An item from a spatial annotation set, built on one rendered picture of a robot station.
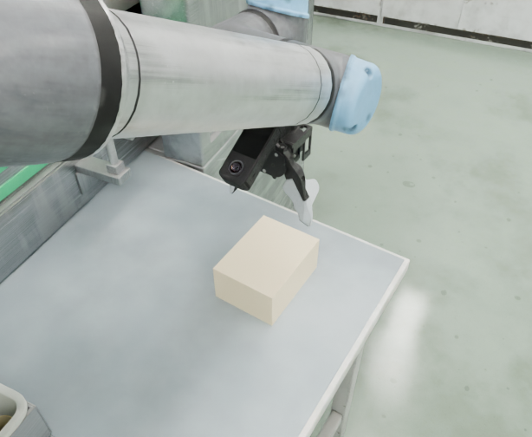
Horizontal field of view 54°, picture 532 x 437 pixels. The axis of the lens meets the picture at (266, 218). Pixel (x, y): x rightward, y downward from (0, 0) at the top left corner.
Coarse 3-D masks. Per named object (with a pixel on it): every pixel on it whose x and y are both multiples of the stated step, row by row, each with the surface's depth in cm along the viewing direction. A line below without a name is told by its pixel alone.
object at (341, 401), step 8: (360, 352) 118; (352, 368) 120; (352, 376) 122; (344, 384) 126; (352, 384) 125; (336, 392) 130; (344, 392) 128; (352, 392) 130; (336, 400) 132; (344, 400) 130; (336, 408) 135; (344, 408) 133; (328, 416) 135; (336, 416) 135; (344, 416) 136; (328, 424) 133; (336, 424) 133; (344, 424) 141; (320, 432) 132; (328, 432) 132; (336, 432) 143; (344, 432) 148
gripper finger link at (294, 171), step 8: (288, 160) 75; (288, 168) 76; (296, 168) 76; (288, 176) 77; (296, 176) 76; (304, 176) 76; (296, 184) 77; (304, 184) 77; (304, 192) 77; (304, 200) 78
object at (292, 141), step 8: (288, 128) 76; (296, 128) 78; (312, 128) 79; (280, 136) 75; (288, 136) 77; (296, 136) 77; (304, 136) 77; (280, 144) 75; (288, 144) 75; (296, 144) 76; (304, 144) 79; (272, 152) 75; (280, 152) 75; (288, 152) 75; (296, 152) 80; (304, 152) 80; (272, 160) 76; (280, 160) 75; (296, 160) 81; (264, 168) 78; (272, 168) 77; (280, 168) 76; (272, 176) 78; (280, 176) 77
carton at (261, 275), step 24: (264, 216) 98; (240, 240) 94; (264, 240) 94; (288, 240) 94; (312, 240) 94; (240, 264) 89; (264, 264) 89; (288, 264) 89; (312, 264) 96; (216, 288) 92; (240, 288) 88; (264, 288) 86; (288, 288) 89; (264, 312) 88
